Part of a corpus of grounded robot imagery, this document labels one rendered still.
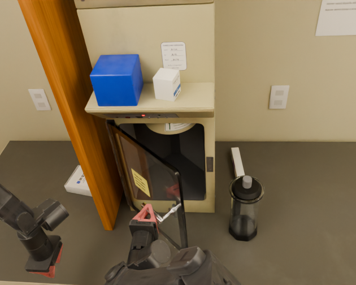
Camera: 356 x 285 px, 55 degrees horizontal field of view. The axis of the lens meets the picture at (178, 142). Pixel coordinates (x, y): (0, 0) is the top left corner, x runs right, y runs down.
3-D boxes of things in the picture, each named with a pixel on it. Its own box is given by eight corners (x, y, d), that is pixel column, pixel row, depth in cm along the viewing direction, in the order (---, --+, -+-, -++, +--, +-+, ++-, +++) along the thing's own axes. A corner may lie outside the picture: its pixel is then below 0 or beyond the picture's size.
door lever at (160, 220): (154, 198, 103) (153, 193, 101) (175, 216, 98) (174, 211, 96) (140, 208, 101) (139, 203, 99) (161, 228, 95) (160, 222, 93)
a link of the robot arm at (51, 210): (-4, 209, 83) (13, 220, 78) (35, 179, 90) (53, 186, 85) (22, 241, 90) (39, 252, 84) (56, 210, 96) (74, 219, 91)
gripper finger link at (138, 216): (159, 199, 97) (154, 228, 90) (162, 214, 102) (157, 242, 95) (135, 199, 98) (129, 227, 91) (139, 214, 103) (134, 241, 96)
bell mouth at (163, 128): (148, 101, 119) (146, 87, 115) (199, 100, 117) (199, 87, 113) (140, 134, 106) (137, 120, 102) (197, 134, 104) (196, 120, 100)
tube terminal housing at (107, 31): (140, 163, 149) (101, -24, 98) (215, 164, 146) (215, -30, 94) (130, 210, 131) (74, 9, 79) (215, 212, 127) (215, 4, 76)
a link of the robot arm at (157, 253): (101, 280, 80) (126, 306, 80) (127, 264, 73) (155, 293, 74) (127, 245, 89) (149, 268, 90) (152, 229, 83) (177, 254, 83)
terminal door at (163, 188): (131, 204, 127) (109, 120, 100) (189, 257, 109) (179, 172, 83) (129, 205, 127) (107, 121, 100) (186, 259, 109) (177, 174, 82)
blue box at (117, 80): (107, 85, 92) (99, 54, 86) (143, 84, 91) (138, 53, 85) (98, 107, 85) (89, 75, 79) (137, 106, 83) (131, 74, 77)
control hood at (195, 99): (103, 112, 100) (95, 83, 93) (215, 112, 96) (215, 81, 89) (92, 139, 91) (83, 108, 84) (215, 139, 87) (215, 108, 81)
